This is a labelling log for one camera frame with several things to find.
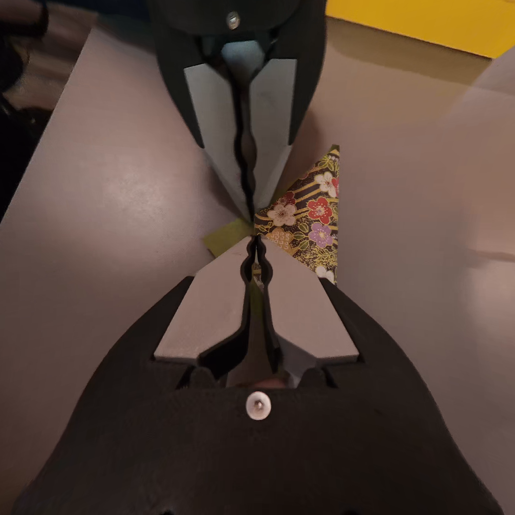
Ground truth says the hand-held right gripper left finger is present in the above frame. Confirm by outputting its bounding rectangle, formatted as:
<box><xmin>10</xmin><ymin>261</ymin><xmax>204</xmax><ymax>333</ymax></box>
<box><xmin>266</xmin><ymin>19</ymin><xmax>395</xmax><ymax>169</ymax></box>
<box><xmin>153</xmin><ymin>236</ymin><xmax>259</xmax><ymax>381</ymax></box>

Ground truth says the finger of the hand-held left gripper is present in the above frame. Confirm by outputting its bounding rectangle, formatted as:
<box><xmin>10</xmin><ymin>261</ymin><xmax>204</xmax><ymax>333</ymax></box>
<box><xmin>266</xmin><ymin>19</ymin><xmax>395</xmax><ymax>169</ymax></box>
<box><xmin>183</xmin><ymin>60</ymin><xmax>255</xmax><ymax>221</ymax></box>
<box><xmin>246</xmin><ymin>57</ymin><xmax>299</xmax><ymax>219</ymax></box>

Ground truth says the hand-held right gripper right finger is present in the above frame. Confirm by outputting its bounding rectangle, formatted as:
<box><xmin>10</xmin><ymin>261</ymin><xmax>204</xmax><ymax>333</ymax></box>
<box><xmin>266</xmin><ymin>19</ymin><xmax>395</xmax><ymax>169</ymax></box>
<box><xmin>252</xmin><ymin>237</ymin><xmax>360</xmax><ymax>389</ymax></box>

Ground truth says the floral origami paper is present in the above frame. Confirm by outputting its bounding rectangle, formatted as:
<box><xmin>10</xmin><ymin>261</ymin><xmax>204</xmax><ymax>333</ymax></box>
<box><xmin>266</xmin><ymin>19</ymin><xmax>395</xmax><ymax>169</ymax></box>
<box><xmin>203</xmin><ymin>144</ymin><xmax>341</xmax><ymax>287</ymax></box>

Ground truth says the yellow board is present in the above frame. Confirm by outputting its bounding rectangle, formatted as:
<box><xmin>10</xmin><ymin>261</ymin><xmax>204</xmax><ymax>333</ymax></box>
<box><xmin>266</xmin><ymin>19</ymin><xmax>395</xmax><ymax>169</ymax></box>
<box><xmin>324</xmin><ymin>0</ymin><xmax>515</xmax><ymax>59</ymax></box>

